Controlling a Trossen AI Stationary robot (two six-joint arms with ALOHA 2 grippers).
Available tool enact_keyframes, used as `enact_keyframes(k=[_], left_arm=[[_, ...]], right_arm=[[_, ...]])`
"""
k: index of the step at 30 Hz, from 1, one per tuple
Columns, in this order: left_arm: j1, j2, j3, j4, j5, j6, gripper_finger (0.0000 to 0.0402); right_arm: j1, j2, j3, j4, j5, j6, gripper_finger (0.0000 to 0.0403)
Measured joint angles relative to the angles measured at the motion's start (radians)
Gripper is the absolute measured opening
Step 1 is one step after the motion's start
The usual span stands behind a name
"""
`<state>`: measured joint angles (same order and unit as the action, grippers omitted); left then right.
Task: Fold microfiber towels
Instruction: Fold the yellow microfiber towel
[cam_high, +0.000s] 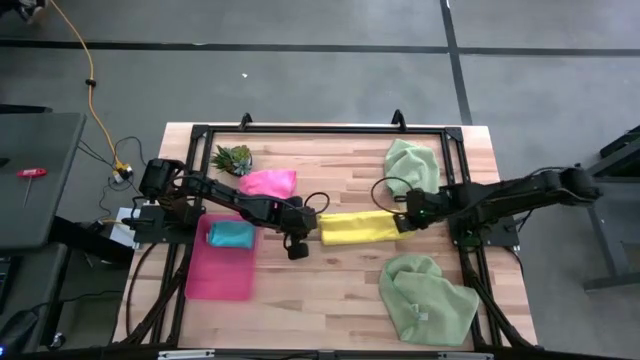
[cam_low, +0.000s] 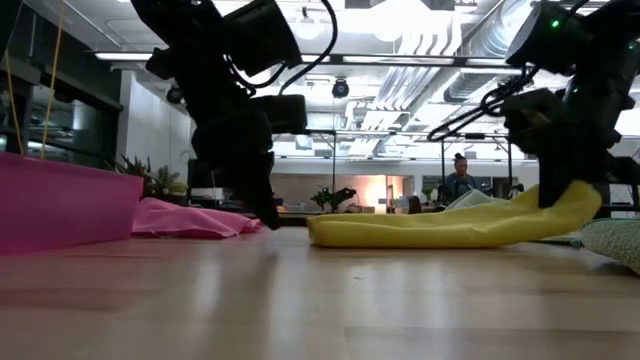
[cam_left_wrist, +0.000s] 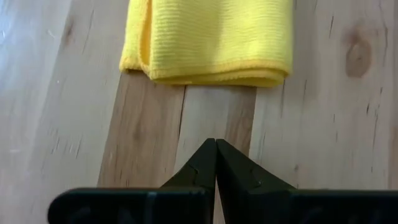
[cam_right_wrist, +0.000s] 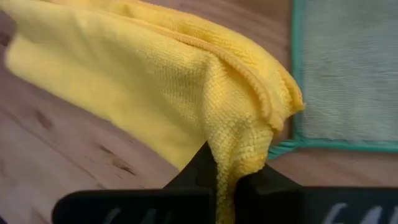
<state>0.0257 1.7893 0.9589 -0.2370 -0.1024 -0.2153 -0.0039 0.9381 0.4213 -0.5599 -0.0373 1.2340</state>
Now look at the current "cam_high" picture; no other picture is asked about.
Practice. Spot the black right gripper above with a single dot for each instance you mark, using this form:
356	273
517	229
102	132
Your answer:
425	207

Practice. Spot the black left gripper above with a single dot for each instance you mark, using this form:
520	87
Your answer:
299	216

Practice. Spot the yellow microfiber towel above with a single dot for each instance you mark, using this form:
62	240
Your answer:
360	227

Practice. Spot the green microfiber towel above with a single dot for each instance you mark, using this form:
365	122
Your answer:
425	305
410	160

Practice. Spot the blue microfiber towel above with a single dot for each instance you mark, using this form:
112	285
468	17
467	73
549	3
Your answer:
232	235

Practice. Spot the pink translucent plastic tray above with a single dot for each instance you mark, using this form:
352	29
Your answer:
222	272

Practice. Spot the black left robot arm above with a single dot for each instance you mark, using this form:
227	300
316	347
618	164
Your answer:
225	195

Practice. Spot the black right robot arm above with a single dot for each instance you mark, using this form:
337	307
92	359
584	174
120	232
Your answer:
515	192

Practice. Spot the pink microfiber towel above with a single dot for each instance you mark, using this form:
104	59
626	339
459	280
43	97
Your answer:
270	182

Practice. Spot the potted succulent plant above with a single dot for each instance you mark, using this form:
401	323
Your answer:
232	159

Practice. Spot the white paper sheet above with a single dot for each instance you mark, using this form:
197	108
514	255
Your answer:
119	239

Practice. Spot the yellow power plug connector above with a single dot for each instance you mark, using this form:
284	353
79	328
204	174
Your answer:
122	172

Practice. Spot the grey metal stand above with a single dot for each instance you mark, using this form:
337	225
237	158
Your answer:
605	260

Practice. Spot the black angled bar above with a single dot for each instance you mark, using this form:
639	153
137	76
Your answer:
85	240

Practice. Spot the grey side table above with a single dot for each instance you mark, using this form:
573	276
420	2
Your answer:
45	150

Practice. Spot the black desk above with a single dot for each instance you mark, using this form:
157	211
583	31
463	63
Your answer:
30	280

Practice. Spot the black computer mouse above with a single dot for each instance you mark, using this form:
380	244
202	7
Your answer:
17	332

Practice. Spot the person's shoe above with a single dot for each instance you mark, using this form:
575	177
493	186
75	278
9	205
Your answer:
30	9

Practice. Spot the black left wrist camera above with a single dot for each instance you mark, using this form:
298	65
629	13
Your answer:
298	248

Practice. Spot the black metal table frame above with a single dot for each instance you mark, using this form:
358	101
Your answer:
325	130

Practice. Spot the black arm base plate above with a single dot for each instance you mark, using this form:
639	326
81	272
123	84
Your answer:
150	235
507	235

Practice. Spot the silver metal bracket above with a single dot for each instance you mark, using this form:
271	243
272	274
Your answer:
185	355
465	356

